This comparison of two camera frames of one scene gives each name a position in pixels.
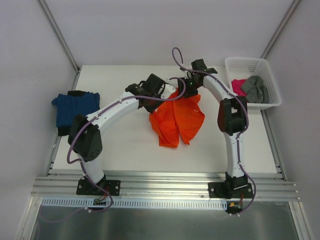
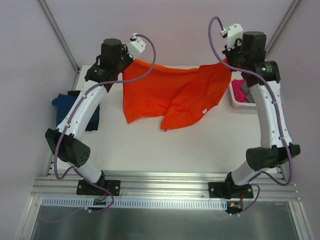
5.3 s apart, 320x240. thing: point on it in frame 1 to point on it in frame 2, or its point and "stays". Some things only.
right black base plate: [230, 189] stays
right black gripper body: [186, 88] to [230, 59]
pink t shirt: [237, 84] stays
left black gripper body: [155, 104] to [122, 63]
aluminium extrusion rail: [165, 186] stays
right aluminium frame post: [280, 28] stays
